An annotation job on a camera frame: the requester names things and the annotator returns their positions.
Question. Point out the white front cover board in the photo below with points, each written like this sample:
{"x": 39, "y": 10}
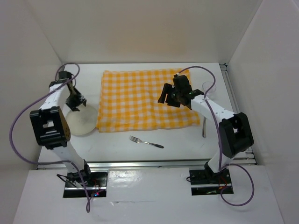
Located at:
{"x": 151, "y": 196}

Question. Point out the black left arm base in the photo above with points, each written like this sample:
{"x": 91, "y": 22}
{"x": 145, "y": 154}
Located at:
{"x": 96, "y": 186}

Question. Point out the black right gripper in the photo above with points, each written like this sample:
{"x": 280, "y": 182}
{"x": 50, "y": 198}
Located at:
{"x": 166, "y": 88}

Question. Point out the clear plastic cup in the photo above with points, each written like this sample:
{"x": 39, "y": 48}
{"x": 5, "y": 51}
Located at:
{"x": 210, "y": 87}

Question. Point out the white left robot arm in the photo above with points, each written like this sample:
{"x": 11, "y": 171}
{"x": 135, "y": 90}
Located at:
{"x": 52, "y": 131}

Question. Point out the cream round plate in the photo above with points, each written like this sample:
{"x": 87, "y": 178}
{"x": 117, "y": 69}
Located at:
{"x": 83, "y": 121}

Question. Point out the aluminium front rail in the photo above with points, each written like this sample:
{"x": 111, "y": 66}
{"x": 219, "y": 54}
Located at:
{"x": 149, "y": 164}

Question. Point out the yellow white checkered cloth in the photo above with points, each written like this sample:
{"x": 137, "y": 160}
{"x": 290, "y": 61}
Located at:
{"x": 129, "y": 102}

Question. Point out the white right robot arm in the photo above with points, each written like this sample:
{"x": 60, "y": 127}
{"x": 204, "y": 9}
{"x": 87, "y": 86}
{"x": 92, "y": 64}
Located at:
{"x": 233, "y": 129}

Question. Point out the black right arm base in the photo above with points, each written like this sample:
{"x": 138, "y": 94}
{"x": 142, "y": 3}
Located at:
{"x": 204, "y": 182}

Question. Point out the aluminium rail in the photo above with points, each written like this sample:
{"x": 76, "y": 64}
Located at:
{"x": 229, "y": 87}
{"x": 149, "y": 164}

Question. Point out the aluminium right side rail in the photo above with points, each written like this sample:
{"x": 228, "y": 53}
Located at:
{"x": 229, "y": 87}

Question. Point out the silver table knife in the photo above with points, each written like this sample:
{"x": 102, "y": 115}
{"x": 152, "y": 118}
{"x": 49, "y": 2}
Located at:
{"x": 204, "y": 128}

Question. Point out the silver fork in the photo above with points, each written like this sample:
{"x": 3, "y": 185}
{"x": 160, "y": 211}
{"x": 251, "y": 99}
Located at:
{"x": 137, "y": 140}

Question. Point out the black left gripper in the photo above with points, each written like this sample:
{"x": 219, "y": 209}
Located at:
{"x": 80, "y": 99}

